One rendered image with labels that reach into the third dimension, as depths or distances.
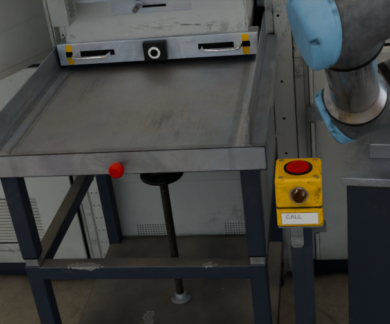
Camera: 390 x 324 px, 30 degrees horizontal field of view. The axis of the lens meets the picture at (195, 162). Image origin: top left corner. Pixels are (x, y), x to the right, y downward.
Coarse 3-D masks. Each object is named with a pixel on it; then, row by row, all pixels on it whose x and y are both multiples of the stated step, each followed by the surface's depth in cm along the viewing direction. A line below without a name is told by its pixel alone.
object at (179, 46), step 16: (240, 32) 185; (256, 32) 184; (64, 48) 193; (80, 48) 192; (96, 48) 192; (112, 48) 191; (128, 48) 191; (176, 48) 189; (192, 48) 188; (208, 48) 188; (256, 48) 186; (64, 64) 195
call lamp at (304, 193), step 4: (292, 188) 123; (296, 188) 122; (300, 188) 122; (304, 188) 122; (292, 192) 122; (296, 192) 122; (300, 192) 122; (304, 192) 122; (292, 196) 122; (296, 196) 122; (300, 196) 122; (304, 196) 122; (292, 200) 123; (296, 200) 122; (300, 200) 122; (304, 200) 123
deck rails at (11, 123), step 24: (264, 24) 197; (264, 48) 194; (48, 72) 188; (24, 96) 172; (48, 96) 181; (0, 120) 159; (24, 120) 170; (240, 120) 156; (0, 144) 158; (240, 144) 146
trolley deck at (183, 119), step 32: (96, 64) 199; (128, 64) 196; (160, 64) 193; (192, 64) 190; (224, 64) 188; (64, 96) 181; (96, 96) 178; (128, 96) 176; (160, 96) 174; (192, 96) 172; (224, 96) 170; (32, 128) 166; (64, 128) 164; (96, 128) 162; (128, 128) 160; (160, 128) 158; (192, 128) 156; (224, 128) 155; (256, 128) 153; (0, 160) 156; (32, 160) 155; (64, 160) 154; (96, 160) 153; (128, 160) 152; (160, 160) 150; (192, 160) 149; (224, 160) 148; (256, 160) 147
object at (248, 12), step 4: (248, 0) 190; (252, 0) 200; (152, 4) 187; (156, 4) 187; (160, 4) 187; (164, 4) 187; (248, 4) 190; (252, 4) 202; (248, 8) 189; (252, 8) 201; (248, 12) 189; (252, 12) 201; (248, 16) 186; (248, 20) 188; (248, 24) 188; (64, 32) 192
